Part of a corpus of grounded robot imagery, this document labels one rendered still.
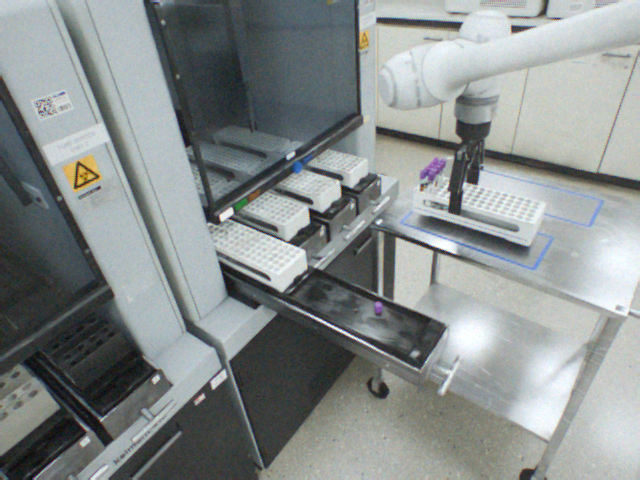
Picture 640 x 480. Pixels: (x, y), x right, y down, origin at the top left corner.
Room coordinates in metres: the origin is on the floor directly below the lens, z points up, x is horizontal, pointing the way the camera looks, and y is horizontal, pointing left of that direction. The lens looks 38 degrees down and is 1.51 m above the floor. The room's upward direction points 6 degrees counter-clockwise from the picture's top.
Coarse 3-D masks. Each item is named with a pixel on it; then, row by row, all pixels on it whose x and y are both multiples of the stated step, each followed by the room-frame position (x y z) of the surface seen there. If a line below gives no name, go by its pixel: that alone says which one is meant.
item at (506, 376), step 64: (512, 192) 1.02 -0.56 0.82; (576, 192) 0.99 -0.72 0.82; (448, 256) 0.80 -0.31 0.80; (512, 256) 0.76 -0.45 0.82; (576, 256) 0.73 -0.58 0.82; (448, 320) 1.04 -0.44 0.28; (512, 320) 1.01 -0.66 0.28; (384, 384) 0.94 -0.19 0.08; (512, 384) 0.76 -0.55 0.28; (576, 384) 0.57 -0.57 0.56
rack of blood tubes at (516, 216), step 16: (416, 192) 0.93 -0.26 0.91; (432, 192) 0.92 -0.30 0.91; (448, 192) 0.92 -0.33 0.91; (464, 192) 0.91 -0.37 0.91; (480, 192) 0.91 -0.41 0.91; (496, 192) 0.90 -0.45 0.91; (416, 208) 0.93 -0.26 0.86; (432, 208) 0.91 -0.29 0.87; (464, 208) 0.85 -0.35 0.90; (480, 208) 0.83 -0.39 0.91; (496, 208) 0.83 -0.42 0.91; (512, 208) 0.82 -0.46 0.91; (528, 208) 0.82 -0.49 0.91; (544, 208) 0.82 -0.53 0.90; (464, 224) 0.85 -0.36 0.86; (480, 224) 0.83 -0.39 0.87; (496, 224) 0.84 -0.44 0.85; (512, 224) 0.83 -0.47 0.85; (528, 224) 0.76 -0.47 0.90; (512, 240) 0.78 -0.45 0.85; (528, 240) 0.76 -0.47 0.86
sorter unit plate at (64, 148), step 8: (96, 128) 0.68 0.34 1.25; (104, 128) 0.69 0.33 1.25; (72, 136) 0.65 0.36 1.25; (80, 136) 0.66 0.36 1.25; (88, 136) 0.67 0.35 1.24; (96, 136) 0.68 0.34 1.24; (104, 136) 0.69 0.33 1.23; (48, 144) 0.63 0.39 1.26; (56, 144) 0.63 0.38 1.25; (64, 144) 0.64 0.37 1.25; (72, 144) 0.65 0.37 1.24; (80, 144) 0.66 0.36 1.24; (88, 144) 0.67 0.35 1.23; (96, 144) 0.68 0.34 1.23; (48, 152) 0.62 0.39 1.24; (56, 152) 0.63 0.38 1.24; (64, 152) 0.64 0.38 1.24; (72, 152) 0.65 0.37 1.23; (80, 152) 0.65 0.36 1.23; (56, 160) 0.63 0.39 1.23
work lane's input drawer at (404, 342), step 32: (256, 288) 0.75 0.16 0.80; (288, 288) 0.73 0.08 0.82; (320, 288) 0.73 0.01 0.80; (352, 288) 0.72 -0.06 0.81; (320, 320) 0.63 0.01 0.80; (352, 320) 0.62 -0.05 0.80; (384, 320) 0.62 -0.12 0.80; (416, 320) 0.61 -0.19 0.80; (384, 352) 0.53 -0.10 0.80; (416, 352) 0.52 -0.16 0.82; (416, 384) 0.48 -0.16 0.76; (448, 384) 0.48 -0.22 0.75
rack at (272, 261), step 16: (208, 224) 0.95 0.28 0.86; (224, 224) 0.94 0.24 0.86; (240, 224) 0.93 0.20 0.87; (224, 240) 0.88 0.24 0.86; (240, 240) 0.87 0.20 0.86; (256, 240) 0.86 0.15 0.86; (272, 240) 0.85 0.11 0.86; (224, 256) 0.87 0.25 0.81; (240, 256) 0.80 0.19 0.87; (256, 256) 0.80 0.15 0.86; (272, 256) 0.79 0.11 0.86; (288, 256) 0.79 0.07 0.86; (304, 256) 0.79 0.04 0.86; (256, 272) 0.80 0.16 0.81; (272, 272) 0.73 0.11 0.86; (288, 272) 0.74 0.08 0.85
